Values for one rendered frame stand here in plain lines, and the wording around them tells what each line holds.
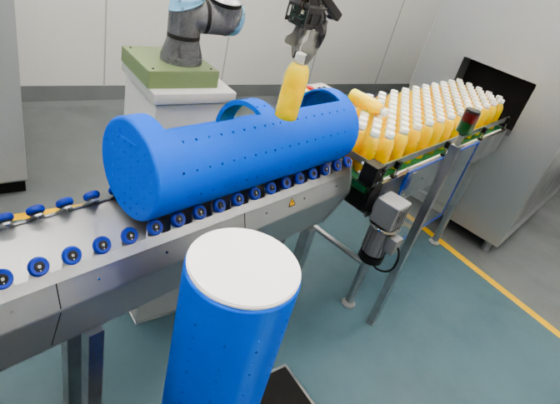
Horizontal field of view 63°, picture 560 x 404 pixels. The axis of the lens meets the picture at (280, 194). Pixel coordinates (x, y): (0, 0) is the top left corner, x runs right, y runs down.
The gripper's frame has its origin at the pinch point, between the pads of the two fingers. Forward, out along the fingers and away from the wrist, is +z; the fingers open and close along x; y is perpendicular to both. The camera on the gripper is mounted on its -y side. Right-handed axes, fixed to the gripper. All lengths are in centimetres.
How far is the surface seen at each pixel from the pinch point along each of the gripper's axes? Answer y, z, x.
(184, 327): 48, 55, 26
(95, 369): 54, 98, -2
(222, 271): 40, 39, 26
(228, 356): 44, 55, 37
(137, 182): 42, 35, -7
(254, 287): 38, 39, 34
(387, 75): -449, 113, -201
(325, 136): -23.9, 28.2, 0.9
